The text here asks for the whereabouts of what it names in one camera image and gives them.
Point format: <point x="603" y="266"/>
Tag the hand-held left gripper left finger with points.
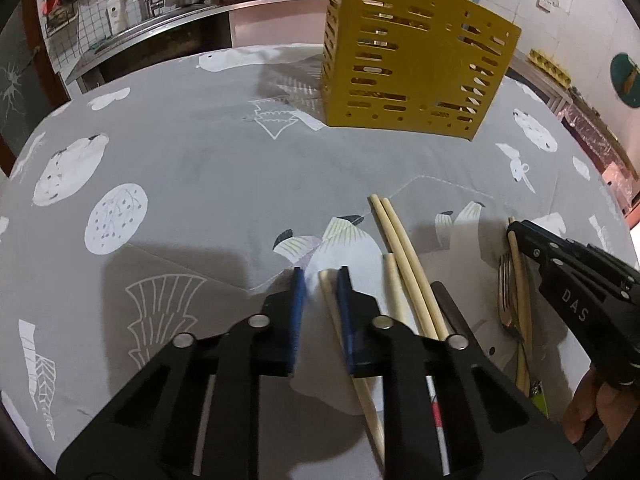
<point x="298" y="310"/>

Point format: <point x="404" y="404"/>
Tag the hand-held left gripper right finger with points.
<point x="344" y="310"/>

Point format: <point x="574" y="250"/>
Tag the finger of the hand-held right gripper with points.
<point x="575" y="305"/>
<point x="550" y="250"/>

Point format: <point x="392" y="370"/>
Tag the bamboo chopstick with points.
<point x="520" y="285"/>
<point x="411" y="260"/>
<point x="395" y="280"/>
<point x="398" y="260"/>
<point x="327" y="287"/>

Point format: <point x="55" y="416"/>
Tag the person's right hand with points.
<point x="582" y="410"/>

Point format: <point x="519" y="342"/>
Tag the grey printed tablecloth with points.
<point x="225" y="185"/>

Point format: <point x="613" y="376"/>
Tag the yellow egg carton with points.
<point x="550" y="66"/>

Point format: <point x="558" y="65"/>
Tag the pink cabinet front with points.
<point x="275" y="22"/>

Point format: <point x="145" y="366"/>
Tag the stainless steel sink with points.
<point x="150" y="27"/>

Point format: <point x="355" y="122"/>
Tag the white soap bottle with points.
<point x="116" y="12"/>

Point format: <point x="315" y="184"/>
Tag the red hanging bag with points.
<point x="57" y="2"/>

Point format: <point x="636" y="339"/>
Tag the teal round wall decoration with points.
<point x="627" y="80"/>

